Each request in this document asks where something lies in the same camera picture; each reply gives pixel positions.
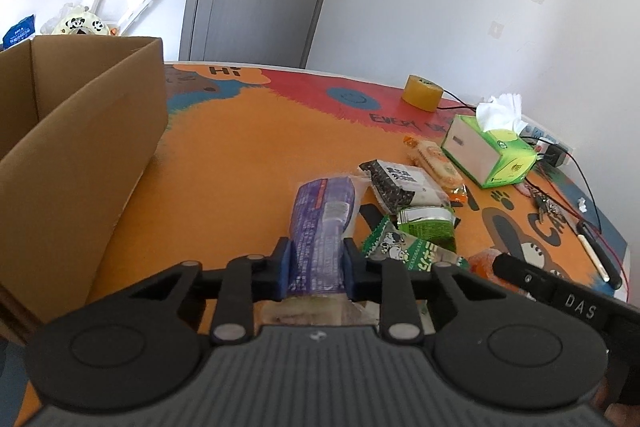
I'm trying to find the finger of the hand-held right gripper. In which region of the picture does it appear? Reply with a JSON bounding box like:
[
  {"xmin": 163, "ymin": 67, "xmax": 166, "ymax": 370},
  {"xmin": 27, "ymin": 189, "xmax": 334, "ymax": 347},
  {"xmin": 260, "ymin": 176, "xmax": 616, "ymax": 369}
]
[{"xmin": 492, "ymin": 253, "xmax": 559, "ymax": 303}]

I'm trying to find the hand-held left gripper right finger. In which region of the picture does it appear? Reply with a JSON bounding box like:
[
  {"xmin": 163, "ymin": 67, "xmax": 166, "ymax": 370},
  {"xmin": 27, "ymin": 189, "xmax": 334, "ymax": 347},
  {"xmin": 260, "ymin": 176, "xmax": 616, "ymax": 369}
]
[{"xmin": 342, "ymin": 238, "xmax": 522, "ymax": 346}]

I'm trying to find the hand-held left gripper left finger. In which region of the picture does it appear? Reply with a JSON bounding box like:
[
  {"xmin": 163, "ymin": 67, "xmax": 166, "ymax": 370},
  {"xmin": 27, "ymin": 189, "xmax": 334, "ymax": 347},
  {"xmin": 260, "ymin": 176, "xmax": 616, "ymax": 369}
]
[{"xmin": 100, "ymin": 237, "xmax": 296, "ymax": 346}]

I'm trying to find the orange snack packet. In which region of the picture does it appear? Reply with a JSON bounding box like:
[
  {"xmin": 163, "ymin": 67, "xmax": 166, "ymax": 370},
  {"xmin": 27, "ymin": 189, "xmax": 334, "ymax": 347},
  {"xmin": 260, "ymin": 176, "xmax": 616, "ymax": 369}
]
[{"xmin": 467, "ymin": 248, "xmax": 524, "ymax": 291}]

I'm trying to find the purple white snack packet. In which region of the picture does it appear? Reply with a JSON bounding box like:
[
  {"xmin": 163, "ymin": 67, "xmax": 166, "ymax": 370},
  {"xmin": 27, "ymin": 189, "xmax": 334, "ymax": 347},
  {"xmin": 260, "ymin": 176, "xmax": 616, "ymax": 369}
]
[{"xmin": 260, "ymin": 176, "xmax": 374, "ymax": 329}]

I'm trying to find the green white panda packet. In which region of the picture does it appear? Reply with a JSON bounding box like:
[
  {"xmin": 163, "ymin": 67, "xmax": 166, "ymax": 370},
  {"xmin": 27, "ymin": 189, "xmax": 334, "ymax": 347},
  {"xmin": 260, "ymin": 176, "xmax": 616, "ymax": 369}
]
[{"xmin": 362, "ymin": 216, "xmax": 469, "ymax": 274}]

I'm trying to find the green snack packet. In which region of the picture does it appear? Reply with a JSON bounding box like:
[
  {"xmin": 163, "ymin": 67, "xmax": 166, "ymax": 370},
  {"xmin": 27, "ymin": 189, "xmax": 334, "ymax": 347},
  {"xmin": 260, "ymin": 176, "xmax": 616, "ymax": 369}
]
[{"xmin": 397, "ymin": 205, "xmax": 461, "ymax": 253}]

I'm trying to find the black white snack packet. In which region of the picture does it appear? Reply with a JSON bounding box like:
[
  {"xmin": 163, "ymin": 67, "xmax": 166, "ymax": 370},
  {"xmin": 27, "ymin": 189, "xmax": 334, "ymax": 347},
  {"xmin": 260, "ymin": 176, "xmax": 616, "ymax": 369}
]
[{"xmin": 358, "ymin": 159, "xmax": 451, "ymax": 213}]

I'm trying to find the orange cracker packet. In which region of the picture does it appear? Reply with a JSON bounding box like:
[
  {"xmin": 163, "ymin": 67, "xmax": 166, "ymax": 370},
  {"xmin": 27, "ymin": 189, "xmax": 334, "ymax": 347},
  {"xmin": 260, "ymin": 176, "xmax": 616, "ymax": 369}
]
[{"xmin": 402, "ymin": 135, "xmax": 469, "ymax": 203}]

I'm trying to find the cardboard box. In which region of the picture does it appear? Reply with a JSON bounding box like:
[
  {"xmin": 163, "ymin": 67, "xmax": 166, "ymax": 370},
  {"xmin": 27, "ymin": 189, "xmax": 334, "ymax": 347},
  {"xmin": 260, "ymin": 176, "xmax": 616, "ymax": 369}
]
[{"xmin": 0, "ymin": 35, "xmax": 169, "ymax": 349}]

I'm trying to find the black marker pen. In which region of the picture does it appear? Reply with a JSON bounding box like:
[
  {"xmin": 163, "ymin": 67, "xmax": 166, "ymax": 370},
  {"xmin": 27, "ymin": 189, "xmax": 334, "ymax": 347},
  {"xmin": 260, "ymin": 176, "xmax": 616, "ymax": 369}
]
[{"xmin": 574, "ymin": 220, "xmax": 624, "ymax": 289}]

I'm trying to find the white pen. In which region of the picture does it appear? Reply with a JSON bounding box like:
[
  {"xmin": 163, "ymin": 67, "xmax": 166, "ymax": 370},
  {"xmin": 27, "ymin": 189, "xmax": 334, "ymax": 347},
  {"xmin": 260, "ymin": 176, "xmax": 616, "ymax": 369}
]
[{"xmin": 577, "ymin": 234, "xmax": 611, "ymax": 283}]

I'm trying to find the bunch of keys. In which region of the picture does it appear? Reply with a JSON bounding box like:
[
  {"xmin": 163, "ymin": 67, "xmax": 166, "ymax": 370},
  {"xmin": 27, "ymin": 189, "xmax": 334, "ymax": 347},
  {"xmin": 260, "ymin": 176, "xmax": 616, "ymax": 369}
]
[{"xmin": 529, "ymin": 191, "xmax": 567, "ymax": 216}]

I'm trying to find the black charger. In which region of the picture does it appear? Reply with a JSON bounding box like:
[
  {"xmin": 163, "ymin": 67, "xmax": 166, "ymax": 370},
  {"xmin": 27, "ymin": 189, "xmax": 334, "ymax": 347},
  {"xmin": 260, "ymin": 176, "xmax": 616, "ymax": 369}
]
[{"xmin": 537, "ymin": 142, "xmax": 574, "ymax": 168}]

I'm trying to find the colourful cartoon table mat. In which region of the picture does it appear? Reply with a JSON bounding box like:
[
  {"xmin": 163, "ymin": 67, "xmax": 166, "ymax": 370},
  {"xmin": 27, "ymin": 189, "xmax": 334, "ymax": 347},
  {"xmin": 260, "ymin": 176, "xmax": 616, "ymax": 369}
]
[{"xmin": 90, "ymin": 61, "xmax": 629, "ymax": 339}]

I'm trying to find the green tissue box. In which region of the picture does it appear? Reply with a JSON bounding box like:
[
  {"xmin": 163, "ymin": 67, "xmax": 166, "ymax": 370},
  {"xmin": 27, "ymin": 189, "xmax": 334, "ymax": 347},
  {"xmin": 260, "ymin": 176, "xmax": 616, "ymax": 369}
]
[{"xmin": 441, "ymin": 94, "xmax": 541, "ymax": 190}]

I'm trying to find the white power strip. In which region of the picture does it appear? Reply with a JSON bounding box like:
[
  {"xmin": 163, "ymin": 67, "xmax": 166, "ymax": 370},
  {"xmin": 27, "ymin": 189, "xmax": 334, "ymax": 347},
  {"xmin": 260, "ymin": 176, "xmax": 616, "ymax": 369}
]
[{"xmin": 519, "ymin": 124, "xmax": 576, "ymax": 154}]

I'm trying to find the yellow tape roll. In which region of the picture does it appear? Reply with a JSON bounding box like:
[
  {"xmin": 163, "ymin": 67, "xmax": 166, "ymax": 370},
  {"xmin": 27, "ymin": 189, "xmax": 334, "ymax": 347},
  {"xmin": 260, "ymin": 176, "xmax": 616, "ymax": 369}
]
[{"xmin": 402, "ymin": 75, "xmax": 444, "ymax": 112}]

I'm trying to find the short white foam board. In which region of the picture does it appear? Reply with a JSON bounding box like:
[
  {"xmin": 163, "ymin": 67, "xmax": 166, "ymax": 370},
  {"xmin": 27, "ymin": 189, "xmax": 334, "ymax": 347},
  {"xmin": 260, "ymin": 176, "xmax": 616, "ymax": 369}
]
[{"xmin": 116, "ymin": 0, "xmax": 159, "ymax": 36}]

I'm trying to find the panda print toilet seat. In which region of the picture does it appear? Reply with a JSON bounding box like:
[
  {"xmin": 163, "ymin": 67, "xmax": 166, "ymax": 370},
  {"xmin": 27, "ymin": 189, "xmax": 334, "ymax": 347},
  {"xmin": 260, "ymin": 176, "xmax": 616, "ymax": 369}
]
[{"xmin": 52, "ymin": 6, "xmax": 109, "ymax": 37}]

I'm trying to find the blue plastic bag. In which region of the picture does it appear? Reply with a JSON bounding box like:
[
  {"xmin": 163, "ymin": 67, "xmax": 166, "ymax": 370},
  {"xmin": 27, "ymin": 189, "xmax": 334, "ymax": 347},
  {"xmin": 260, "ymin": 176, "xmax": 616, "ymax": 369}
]
[{"xmin": 2, "ymin": 14, "xmax": 36, "ymax": 48}]

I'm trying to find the red cable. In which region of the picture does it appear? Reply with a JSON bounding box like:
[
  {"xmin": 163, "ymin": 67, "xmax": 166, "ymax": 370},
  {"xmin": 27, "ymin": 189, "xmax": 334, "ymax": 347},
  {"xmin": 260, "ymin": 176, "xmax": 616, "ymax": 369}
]
[{"xmin": 525, "ymin": 167, "xmax": 629, "ymax": 289}]

